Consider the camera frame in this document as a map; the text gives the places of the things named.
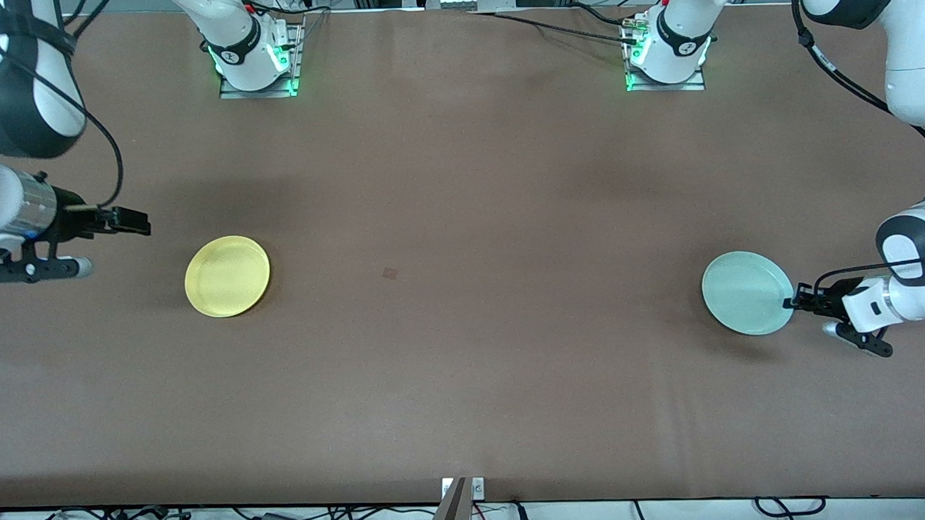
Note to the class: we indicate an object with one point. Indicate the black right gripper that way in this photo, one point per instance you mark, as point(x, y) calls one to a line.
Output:
point(71, 220)

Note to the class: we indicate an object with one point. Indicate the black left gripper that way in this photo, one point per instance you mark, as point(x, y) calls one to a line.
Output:
point(829, 304)

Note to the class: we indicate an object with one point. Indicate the pale green plate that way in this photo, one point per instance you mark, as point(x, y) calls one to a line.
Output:
point(744, 292)

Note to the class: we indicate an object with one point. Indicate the yellow plate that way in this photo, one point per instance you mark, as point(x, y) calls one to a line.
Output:
point(227, 277)

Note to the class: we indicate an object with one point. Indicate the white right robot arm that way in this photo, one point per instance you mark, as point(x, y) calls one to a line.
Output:
point(235, 37)

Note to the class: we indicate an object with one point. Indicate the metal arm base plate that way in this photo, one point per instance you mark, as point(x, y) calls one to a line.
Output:
point(699, 84)
point(295, 62)

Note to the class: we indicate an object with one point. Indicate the small white bracket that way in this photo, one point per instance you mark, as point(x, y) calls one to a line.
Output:
point(447, 488)
point(478, 487)

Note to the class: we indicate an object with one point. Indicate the grey metal post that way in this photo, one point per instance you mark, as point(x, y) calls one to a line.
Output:
point(450, 518)

